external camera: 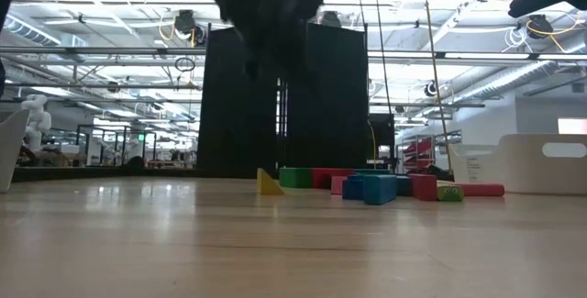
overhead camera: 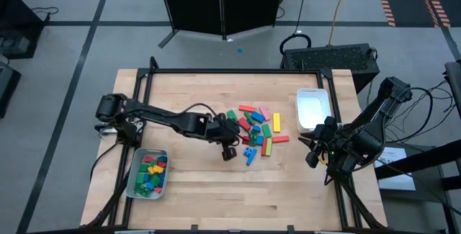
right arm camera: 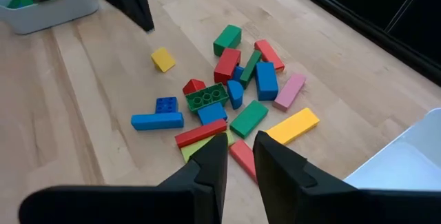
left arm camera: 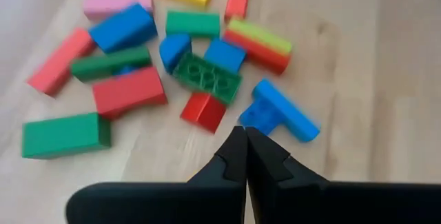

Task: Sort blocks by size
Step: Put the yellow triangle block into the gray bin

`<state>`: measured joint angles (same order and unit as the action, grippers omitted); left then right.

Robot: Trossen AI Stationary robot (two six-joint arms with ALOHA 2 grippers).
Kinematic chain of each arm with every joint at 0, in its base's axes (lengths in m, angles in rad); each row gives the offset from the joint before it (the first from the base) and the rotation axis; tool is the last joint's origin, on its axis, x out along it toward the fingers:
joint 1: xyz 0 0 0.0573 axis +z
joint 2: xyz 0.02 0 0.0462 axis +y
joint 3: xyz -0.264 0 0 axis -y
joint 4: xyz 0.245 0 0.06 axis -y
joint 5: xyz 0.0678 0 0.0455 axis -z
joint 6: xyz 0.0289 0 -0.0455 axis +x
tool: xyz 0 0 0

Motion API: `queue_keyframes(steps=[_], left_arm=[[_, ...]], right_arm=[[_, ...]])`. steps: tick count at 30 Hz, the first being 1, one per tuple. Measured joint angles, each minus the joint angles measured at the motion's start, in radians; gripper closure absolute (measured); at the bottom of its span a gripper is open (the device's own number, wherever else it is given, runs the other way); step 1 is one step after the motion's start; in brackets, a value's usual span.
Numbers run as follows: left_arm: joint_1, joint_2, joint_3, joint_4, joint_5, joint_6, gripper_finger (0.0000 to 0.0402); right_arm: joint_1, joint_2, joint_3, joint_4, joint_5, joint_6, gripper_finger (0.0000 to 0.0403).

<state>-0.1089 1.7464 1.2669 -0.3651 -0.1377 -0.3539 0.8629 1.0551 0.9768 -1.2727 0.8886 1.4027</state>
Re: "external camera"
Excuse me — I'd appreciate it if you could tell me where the red triangular prism block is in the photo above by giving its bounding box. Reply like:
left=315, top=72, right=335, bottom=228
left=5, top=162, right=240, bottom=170
left=330, top=175, right=349, bottom=196

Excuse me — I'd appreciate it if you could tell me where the silver ventilation duct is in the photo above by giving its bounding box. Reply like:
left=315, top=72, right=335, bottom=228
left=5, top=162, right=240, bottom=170
left=0, top=12, right=63, bottom=47
left=451, top=59, right=587, bottom=105

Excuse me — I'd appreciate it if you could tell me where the yellow hanging cable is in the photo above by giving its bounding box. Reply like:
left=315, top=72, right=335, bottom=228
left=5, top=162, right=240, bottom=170
left=421, top=0, right=455, bottom=175

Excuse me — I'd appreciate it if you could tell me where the large blue rectangular block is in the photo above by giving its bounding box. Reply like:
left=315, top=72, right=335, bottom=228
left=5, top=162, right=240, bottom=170
left=353, top=168, right=392, bottom=177

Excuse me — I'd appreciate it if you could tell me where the black hanging cable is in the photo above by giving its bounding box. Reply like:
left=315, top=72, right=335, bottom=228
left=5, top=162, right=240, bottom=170
left=371, top=0, right=394, bottom=116

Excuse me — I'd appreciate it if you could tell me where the red storage shelf rack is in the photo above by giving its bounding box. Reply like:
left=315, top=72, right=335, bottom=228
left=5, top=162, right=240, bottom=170
left=396, top=135, right=462, bottom=173

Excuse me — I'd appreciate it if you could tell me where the black table frame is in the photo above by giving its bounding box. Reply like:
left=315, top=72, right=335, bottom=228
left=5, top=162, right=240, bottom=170
left=12, top=165, right=203, bottom=183

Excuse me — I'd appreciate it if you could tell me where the black folding partition screen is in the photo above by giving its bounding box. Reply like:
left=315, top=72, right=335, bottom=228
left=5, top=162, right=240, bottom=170
left=195, top=22, right=371, bottom=180

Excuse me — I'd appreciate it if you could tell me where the bright white wall screen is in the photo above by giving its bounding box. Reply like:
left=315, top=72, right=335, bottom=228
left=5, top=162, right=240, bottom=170
left=557, top=117, right=587, bottom=136

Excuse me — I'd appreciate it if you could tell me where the blue long block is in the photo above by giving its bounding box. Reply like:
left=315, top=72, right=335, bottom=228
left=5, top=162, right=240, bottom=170
left=361, top=173, right=398, bottom=206

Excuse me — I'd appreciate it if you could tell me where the light green long block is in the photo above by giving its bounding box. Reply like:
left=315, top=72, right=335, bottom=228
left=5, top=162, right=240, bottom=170
left=435, top=183, right=465, bottom=204

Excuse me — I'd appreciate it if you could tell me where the blue square block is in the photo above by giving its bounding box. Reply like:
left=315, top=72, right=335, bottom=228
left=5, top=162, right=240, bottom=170
left=394, top=174, right=413, bottom=197

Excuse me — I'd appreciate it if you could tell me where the red long block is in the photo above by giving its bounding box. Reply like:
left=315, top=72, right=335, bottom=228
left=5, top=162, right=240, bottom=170
left=456, top=182, right=506, bottom=198
left=407, top=173, right=438, bottom=202

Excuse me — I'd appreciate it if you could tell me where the yellow triangular prism block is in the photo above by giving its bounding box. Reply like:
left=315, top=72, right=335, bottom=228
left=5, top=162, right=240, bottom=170
left=256, top=167, right=286, bottom=196

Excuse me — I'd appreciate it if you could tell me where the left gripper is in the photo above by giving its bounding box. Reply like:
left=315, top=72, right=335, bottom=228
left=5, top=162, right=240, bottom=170
left=172, top=0, right=326, bottom=94

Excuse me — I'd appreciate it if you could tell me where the white plastic storage bin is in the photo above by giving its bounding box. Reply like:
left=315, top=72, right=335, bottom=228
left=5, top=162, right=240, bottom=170
left=0, top=108, right=31, bottom=193
left=448, top=133, right=587, bottom=197

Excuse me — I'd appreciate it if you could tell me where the grey metal crossbar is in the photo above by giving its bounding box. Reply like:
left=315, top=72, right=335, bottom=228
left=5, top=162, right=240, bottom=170
left=369, top=100, right=486, bottom=108
left=366, top=49, right=587, bottom=66
left=0, top=81, right=203, bottom=91
left=0, top=45, right=207, bottom=57

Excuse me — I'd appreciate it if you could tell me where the green rectangular block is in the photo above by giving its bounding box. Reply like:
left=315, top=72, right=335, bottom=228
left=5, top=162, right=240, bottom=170
left=278, top=166, right=315, bottom=190

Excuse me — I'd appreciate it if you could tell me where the black equipment cabinet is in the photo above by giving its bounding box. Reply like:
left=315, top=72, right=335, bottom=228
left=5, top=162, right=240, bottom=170
left=366, top=113, right=396, bottom=171

